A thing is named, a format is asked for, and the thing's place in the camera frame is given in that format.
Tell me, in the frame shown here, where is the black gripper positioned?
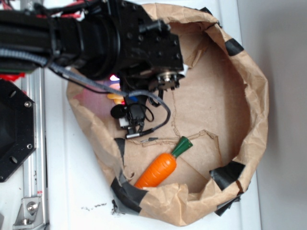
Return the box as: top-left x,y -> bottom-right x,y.
117,0 -> 184,92

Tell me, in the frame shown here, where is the yellow rubber duck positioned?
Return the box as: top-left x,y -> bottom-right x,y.
107,93 -> 125,105

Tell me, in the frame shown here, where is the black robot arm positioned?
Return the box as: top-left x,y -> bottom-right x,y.
0,0 -> 184,92

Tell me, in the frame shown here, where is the brown paper bag bin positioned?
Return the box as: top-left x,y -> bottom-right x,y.
67,3 -> 269,226

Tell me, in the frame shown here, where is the orange toy carrot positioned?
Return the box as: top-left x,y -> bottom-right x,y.
134,136 -> 193,189

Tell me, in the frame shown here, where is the white tray board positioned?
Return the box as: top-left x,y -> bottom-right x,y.
44,0 -> 261,230

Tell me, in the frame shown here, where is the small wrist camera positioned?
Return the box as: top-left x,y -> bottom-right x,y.
110,103 -> 154,139

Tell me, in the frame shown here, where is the grey braided cable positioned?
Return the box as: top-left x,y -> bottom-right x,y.
0,47 -> 171,138

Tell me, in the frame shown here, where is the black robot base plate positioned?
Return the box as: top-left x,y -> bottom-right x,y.
0,80 -> 35,183

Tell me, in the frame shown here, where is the aluminium extrusion rail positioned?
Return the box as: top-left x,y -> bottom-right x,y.
21,69 -> 49,230

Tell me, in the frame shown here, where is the metal corner bracket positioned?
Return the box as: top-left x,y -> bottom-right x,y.
12,197 -> 46,230

